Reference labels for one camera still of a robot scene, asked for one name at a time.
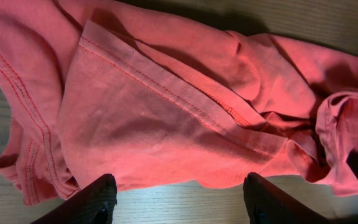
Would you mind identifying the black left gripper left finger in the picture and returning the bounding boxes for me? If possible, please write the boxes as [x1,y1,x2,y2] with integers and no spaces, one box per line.
[32,174,117,224]

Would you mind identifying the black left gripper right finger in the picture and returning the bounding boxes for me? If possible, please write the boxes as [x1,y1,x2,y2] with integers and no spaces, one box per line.
[243,172,330,224]

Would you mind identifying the red printed t-shirt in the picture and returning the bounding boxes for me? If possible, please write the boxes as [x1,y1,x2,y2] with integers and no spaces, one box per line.
[0,1,358,205]

